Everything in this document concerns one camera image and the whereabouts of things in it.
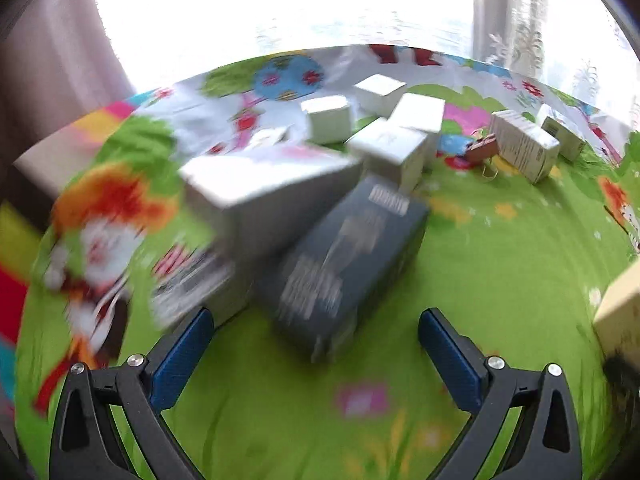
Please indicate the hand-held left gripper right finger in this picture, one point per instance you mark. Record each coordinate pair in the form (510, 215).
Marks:
(452, 360)

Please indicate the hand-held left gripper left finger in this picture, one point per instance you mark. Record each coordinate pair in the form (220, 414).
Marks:
(182, 360)

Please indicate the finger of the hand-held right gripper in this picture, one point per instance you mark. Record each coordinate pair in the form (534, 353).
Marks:
(622, 377)

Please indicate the beige box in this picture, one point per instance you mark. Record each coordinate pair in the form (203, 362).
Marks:
(620, 310)

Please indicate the dark blue box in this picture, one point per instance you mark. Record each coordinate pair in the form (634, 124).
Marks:
(345, 270)

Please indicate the large white box pink print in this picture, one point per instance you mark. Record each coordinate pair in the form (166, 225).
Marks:
(260, 195)

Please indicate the white box with dark print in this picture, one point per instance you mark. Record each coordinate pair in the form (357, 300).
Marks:
(195, 280)

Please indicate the cartoon printed green bedsheet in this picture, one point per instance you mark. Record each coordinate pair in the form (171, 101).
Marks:
(500, 270)

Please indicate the white cube box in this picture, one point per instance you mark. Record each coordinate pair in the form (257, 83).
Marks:
(420, 112)
(385, 145)
(324, 119)
(380, 92)

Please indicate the white carton with text panel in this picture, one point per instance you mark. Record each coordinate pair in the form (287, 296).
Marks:
(525, 145)

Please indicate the small flat white box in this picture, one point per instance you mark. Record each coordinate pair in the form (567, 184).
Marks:
(267, 137)

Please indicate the small white printed box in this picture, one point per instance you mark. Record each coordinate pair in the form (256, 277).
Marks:
(565, 140)

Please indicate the brown curtain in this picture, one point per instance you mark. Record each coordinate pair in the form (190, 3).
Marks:
(50, 60)

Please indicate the white lace curtain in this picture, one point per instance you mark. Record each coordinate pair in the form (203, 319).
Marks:
(530, 20)

